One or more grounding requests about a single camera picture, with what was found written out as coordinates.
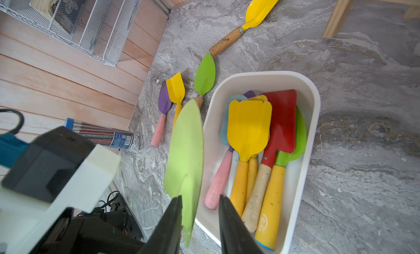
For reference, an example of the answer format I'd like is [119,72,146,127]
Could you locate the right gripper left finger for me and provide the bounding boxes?
[137,196,183,254]

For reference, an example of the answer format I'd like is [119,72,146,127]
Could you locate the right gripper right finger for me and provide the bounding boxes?
[218,195,262,254]

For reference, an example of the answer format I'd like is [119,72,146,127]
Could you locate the purple shovel pink handle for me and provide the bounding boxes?
[150,81,172,148]
[204,91,256,210]

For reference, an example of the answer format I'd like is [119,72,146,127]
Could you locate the green trowel wooden handle front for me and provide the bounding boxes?
[164,99,204,248]

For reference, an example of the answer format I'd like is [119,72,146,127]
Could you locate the green trowel wooden handle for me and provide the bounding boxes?
[194,53,216,109]
[164,99,204,248]

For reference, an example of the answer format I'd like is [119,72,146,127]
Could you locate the red shovel wooden handle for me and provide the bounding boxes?
[241,90,297,233]

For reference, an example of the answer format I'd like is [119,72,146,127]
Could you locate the light blue trowel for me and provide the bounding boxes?
[220,94,248,197]

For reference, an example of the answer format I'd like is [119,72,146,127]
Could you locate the all yellow plastic scoop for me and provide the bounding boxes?
[227,100,272,216]

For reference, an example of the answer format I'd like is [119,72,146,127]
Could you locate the white plastic storage box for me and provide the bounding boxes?
[195,71,320,254]

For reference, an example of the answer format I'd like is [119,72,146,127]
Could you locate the yellow shovel orange handle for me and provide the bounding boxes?
[246,154,258,204]

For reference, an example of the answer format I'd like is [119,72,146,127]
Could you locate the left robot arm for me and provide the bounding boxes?
[30,191,145,254]

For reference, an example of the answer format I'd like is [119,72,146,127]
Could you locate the blue lidded jar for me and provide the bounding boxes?
[63,118,133,149]

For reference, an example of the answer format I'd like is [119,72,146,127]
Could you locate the wooden easel stand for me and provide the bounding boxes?
[322,0,420,39]

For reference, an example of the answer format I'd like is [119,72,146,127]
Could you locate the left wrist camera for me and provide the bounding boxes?
[1,126,121,254]

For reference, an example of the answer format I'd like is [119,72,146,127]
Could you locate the yellow shovel blue-tipped handle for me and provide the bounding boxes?
[166,72,186,126]

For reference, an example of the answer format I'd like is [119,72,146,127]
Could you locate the green trowel wooden handle back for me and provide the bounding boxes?
[194,53,216,109]

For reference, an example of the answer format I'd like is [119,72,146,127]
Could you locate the white wire shelf rack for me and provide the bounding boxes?
[1,0,141,67]

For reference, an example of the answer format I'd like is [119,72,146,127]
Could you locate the yellow shovel wooden handle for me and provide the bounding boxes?
[210,0,279,57]

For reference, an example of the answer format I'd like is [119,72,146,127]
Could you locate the books on wire shelf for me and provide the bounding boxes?
[30,0,59,20]

